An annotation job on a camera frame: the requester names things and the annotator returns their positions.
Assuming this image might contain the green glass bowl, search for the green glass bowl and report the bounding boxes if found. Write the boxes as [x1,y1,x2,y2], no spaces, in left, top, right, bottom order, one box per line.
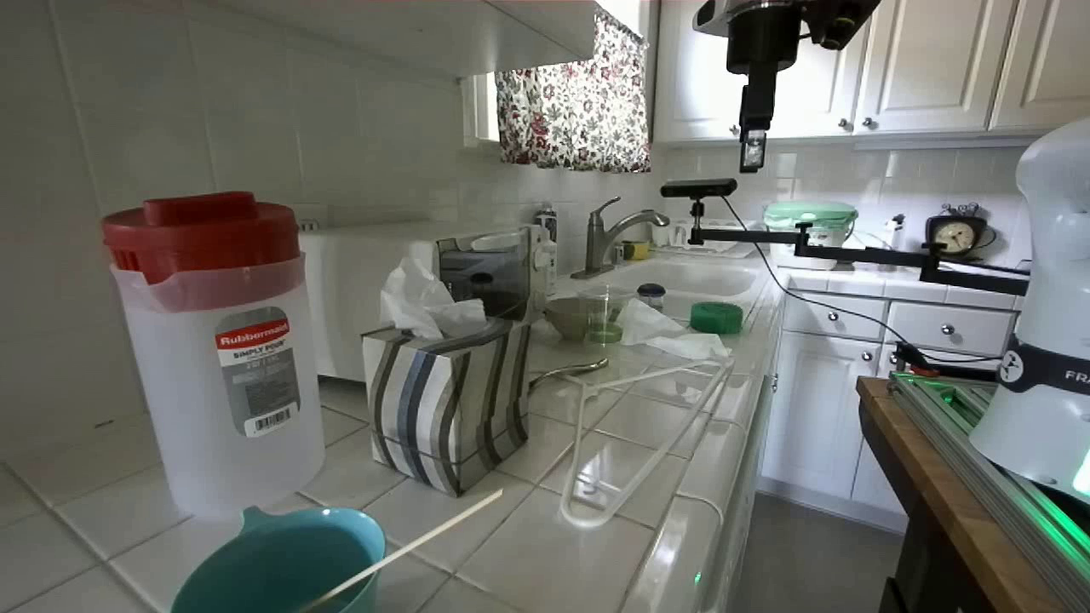
[763,200,857,247]

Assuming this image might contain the clear pitcher with red lid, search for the clear pitcher with red lid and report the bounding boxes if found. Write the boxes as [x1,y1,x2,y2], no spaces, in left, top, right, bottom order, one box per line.
[102,190,323,519]

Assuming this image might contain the green round scrubber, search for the green round scrubber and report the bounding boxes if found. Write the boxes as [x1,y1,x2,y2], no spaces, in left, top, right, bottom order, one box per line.
[687,301,742,339]

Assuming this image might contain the clear plastic hanger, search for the clear plastic hanger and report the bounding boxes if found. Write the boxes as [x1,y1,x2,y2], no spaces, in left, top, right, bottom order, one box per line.
[557,360,727,532]

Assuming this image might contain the wooden stick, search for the wooden stick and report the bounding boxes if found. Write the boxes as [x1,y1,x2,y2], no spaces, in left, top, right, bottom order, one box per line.
[301,488,503,613]

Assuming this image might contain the striped tissue box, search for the striped tissue box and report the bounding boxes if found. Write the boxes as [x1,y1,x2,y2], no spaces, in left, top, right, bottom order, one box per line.
[361,253,531,499]

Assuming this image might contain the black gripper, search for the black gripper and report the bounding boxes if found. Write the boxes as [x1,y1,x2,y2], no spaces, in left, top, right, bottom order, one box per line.
[690,0,877,174]

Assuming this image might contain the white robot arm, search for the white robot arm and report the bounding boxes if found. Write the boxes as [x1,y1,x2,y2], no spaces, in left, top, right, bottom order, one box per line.
[695,0,1090,502]

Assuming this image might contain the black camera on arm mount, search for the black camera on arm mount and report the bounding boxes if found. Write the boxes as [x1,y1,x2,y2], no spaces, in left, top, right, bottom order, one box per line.
[660,178,1027,298]

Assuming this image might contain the chrome sink faucet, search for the chrome sink faucet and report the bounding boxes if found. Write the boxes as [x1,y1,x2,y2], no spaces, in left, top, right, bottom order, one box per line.
[578,200,666,275]

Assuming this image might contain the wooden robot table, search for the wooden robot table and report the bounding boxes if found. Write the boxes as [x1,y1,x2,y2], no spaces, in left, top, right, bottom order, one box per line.
[854,374,1090,613]

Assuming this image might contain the white plastic bag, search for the white plastic bag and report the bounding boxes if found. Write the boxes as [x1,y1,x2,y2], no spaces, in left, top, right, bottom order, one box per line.
[616,301,727,360]

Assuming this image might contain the floral window curtain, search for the floral window curtain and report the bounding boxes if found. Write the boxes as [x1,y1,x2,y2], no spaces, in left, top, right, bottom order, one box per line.
[494,13,649,174]

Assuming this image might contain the round analog clock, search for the round analog clock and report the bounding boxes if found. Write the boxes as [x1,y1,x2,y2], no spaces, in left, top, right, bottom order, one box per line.
[923,204,995,259]

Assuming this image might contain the teal measuring cup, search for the teal measuring cup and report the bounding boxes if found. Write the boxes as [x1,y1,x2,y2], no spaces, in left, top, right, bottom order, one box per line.
[170,508,385,613]

